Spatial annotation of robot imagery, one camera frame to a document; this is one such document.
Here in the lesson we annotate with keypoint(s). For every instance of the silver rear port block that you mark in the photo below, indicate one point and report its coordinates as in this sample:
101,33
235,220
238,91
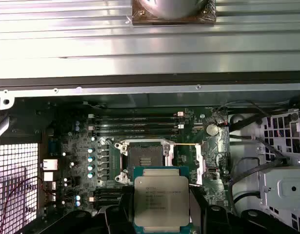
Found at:
48,176
49,164

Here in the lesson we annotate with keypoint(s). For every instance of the green motherboard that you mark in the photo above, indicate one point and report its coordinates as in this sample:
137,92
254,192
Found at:
74,146

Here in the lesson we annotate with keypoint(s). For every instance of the silver CPU green edge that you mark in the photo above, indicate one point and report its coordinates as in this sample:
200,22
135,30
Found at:
162,195

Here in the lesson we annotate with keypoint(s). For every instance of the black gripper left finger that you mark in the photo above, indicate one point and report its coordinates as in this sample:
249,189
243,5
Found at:
125,214

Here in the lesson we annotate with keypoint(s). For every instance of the black open PC case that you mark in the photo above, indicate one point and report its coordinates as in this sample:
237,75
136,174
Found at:
149,91

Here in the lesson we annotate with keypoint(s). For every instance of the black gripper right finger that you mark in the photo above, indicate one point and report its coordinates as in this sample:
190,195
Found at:
208,219

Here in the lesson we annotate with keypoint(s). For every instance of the round coin battery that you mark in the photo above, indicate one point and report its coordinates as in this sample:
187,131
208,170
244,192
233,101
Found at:
212,129

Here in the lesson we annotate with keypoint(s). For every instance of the silver metal drive cage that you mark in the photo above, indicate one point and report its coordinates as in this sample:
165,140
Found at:
281,185

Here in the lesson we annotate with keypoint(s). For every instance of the CPU socket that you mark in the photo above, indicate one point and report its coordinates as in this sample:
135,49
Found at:
145,152

